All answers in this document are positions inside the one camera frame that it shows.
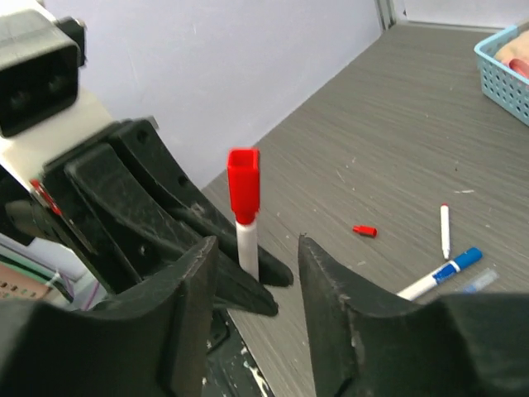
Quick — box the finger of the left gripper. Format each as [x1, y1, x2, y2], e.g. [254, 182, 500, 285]
[65, 142, 279, 317]
[109, 117, 294, 289]

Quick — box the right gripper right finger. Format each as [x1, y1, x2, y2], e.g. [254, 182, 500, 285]
[298, 236, 528, 396]

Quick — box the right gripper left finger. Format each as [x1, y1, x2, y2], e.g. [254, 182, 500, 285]
[1, 237, 218, 396]

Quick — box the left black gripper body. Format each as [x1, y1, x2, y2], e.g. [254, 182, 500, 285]
[22, 156, 132, 294]

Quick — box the clear pen cap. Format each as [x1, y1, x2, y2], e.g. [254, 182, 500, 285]
[458, 268, 499, 294]

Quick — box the white marker blue print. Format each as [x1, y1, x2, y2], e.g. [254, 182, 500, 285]
[397, 247, 483, 301]

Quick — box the white pen red tip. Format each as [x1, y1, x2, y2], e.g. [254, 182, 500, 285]
[236, 220, 259, 280]

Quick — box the red cap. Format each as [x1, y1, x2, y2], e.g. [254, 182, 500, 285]
[352, 225, 378, 238]
[226, 147, 260, 225]

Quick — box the white pen with clear cap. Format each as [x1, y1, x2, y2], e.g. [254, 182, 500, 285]
[440, 203, 450, 261]

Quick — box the pink plastic basket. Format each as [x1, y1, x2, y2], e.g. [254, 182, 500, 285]
[0, 264, 51, 300]

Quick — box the blue plastic basket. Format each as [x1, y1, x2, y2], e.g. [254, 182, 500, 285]
[474, 18, 528, 126]

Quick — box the peach folded towel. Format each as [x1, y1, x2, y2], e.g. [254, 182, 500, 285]
[494, 31, 529, 79]

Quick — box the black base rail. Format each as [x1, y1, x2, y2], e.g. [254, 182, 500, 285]
[202, 309, 274, 397]

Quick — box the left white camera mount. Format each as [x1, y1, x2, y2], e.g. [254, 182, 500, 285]
[1, 1, 113, 192]

